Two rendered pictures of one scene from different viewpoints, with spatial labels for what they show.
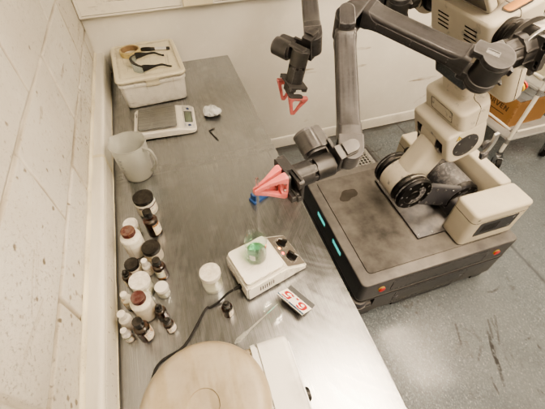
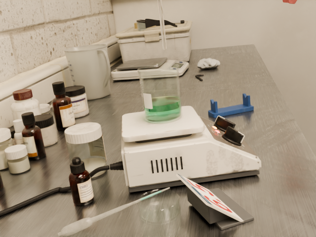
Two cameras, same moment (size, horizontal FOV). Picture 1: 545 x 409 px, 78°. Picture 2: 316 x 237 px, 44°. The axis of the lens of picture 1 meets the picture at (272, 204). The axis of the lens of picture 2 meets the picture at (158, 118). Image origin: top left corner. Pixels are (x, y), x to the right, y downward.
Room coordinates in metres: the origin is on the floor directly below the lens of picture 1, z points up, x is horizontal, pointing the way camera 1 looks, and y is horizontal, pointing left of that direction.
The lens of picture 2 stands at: (0.00, -0.23, 1.02)
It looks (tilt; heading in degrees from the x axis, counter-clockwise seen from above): 17 degrees down; 29
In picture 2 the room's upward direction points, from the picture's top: 7 degrees counter-clockwise
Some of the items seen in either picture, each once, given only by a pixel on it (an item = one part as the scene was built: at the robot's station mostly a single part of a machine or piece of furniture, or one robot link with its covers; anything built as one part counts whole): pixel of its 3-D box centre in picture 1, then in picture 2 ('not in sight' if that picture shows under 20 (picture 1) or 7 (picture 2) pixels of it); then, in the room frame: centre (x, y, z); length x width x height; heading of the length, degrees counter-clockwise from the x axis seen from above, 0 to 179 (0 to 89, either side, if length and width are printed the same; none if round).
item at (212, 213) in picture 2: (296, 299); (213, 195); (0.41, -0.07, 0.77); 0.09 x 0.06 x 0.04; 47
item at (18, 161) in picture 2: (162, 290); (17, 159); (0.44, 0.31, 0.77); 0.04 x 0.04 x 0.04
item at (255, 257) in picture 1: (255, 247); (161, 93); (0.51, 0.05, 0.88); 0.07 x 0.06 x 0.08; 25
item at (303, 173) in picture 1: (299, 174); not in sight; (0.57, -0.06, 1.10); 0.10 x 0.07 x 0.07; 27
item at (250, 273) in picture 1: (255, 259); (160, 122); (0.50, 0.05, 0.83); 0.12 x 0.12 x 0.01; 32
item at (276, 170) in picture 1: (274, 187); not in sight; (0.52, 0.00, 1.10); 0.09 x 0.07 x 0.07; 117
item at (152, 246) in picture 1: (152, 251); (42, 130); (0.56, 0.36, 0.78); 0.05 x 0.05 x 0.06
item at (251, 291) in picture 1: (263, 263); (179, 146); (0.52, 0.03, 0.79); 0.22 x 0.13 x 0.08; 122
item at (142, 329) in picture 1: (142, 329); not in sight; (0.32, 0.33, 0.80); 0.04 x 0.04 x 0.10
